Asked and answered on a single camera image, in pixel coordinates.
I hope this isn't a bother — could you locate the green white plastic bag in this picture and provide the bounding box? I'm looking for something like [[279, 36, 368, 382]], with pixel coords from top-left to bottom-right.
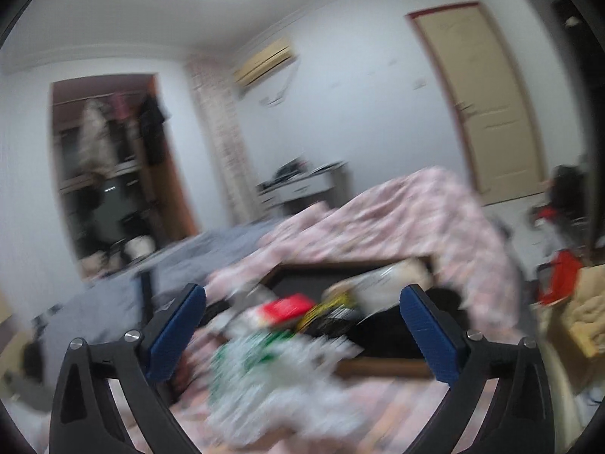
[[208, 331, 366, 447]]

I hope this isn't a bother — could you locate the black yellow wipes pack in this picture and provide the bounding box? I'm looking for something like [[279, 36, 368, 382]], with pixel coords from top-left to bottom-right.
[[295, 292, 365, 339]]

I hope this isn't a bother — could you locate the red white tissue pack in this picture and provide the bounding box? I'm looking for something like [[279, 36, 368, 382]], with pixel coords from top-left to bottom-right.
[[244, 293, 315, 330]]

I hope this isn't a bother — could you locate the grey duvet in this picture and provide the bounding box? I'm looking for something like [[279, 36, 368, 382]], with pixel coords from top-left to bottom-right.
[[40, 220, 277, 386]]

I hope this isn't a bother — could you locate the red item on floor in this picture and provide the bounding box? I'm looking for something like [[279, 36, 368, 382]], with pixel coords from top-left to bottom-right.
[[535, 205, 583, 305]]

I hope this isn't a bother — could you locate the clear snack bag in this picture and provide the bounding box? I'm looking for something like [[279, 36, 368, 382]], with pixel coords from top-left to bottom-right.
[[322, 258, 434, 315]]

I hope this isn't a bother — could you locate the pink plaid quilt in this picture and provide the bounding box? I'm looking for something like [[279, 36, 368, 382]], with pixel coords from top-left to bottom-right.
[[165, 165, 521, 454]]

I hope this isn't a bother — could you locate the dark clothes pile on floor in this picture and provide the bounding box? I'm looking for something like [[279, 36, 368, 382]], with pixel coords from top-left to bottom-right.
[[548, 165, 588, 221]]

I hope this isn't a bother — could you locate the balcony doorway with clothes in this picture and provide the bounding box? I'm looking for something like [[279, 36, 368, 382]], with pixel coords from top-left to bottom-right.
[[50, 74, 199, 280]]

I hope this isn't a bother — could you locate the beige door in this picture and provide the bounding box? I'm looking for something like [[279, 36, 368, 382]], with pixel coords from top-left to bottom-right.
[[409, 2, 545, 204]]

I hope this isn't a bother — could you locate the white bedside desk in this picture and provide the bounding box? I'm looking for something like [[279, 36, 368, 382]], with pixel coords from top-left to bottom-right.
[[259, 161, 353, 216]]

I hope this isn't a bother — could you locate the floral beige curtain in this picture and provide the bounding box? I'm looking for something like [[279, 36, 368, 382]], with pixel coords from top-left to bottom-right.
[[187, 58, 265, 224]]

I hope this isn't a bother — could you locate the beige air conditioner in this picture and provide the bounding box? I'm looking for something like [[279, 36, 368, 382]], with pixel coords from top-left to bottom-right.
[[233, 37, 296, 93]]

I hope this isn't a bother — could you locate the air conditioner cable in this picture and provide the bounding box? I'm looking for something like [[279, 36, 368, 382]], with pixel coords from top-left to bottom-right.
[[256, 62, 302, 108]]

